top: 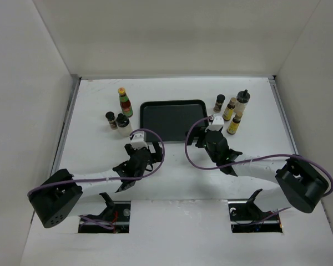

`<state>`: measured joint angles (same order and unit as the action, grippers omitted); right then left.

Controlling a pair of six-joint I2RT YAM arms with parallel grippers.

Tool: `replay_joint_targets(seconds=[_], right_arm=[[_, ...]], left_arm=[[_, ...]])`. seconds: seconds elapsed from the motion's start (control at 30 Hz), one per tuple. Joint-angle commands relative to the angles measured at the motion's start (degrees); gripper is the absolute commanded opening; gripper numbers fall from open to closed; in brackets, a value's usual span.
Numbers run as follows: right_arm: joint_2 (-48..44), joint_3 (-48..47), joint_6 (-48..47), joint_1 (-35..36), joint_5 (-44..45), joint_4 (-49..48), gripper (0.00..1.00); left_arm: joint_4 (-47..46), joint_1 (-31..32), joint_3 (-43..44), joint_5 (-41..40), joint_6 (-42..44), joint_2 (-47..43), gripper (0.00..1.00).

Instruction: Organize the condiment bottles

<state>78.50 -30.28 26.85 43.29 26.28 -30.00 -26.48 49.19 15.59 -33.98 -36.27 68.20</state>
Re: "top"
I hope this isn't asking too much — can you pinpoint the small yellow seasoning bottle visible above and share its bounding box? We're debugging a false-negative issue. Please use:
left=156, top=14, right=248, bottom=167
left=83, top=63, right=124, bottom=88
left=227, top=112, right=243, bottom=135

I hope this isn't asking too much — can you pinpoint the brown-capped yellow sauce bottle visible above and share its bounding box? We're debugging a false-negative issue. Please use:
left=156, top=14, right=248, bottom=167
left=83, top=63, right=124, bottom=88
left=223, top=98, right=237, bottom=121

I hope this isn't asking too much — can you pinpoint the white salt dispenser bottle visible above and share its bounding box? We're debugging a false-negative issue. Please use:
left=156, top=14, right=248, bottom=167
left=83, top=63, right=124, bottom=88
left=116, top=113, right=133, bottom=137

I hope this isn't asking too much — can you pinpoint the black-capped spice jar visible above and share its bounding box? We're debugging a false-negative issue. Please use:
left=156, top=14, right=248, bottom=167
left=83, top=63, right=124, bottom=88
left=213, top=94, right=225, bottom=113

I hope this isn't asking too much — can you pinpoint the black-capped pepper shaker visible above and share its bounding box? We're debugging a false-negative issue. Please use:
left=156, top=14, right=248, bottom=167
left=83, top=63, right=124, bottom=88
left=105, top=111, right=118, bottom=130

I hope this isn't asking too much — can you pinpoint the red chili sauce bottle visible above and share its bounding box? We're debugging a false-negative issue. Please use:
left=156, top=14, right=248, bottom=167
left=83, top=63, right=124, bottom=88
left=118, top=87, right=133, bottom=117

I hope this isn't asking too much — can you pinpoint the white sugar dispenser jar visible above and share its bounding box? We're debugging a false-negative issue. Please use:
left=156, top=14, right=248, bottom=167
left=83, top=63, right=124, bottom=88
left=234, top=89, right=250, bottom=113

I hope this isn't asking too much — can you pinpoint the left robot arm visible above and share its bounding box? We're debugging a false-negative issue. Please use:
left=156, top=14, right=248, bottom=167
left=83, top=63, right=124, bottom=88
left=27, top=141, right=165, bottom=228

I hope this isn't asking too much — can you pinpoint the black rectangular tray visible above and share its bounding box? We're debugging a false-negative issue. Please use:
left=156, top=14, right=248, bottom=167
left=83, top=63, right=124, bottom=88
left=139, top=100, right=207, bottom=142

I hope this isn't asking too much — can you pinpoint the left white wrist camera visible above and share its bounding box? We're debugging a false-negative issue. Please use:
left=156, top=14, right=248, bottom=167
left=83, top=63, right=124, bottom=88
left=130, top=132, right=148, bottom=150

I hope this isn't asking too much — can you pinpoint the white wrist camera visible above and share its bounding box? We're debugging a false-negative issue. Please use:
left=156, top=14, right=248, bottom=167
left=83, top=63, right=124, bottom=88
left=205, top=114, right=224, bottom=132
left=130, top=132, right=148, bottom=150

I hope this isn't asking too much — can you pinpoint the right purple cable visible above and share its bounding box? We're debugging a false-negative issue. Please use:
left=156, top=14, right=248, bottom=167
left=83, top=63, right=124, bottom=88
left=184, top=116, right=333, bottom=199

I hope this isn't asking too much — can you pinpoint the purple cable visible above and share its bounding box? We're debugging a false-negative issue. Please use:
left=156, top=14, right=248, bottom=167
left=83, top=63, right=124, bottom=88
left=27, top=129, right=165, bottom=197
left=184, top=116, right=333, bottom=199

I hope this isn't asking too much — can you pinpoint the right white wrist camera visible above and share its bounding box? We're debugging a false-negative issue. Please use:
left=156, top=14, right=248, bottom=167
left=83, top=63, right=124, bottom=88
left=205, top=114, right=224, bottom=132

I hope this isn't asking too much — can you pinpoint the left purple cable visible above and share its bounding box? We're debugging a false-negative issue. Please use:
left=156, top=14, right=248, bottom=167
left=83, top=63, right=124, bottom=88
left=27, top=129, right=165, bottom=197

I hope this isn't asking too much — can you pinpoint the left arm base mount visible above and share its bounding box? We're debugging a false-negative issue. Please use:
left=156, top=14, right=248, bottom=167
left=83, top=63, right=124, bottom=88
left=78, top=192, right=131, bottom=234

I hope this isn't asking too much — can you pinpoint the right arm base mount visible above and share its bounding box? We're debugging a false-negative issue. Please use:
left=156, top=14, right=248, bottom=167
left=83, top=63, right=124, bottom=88
left=228, top=189, right=282, bottom=233

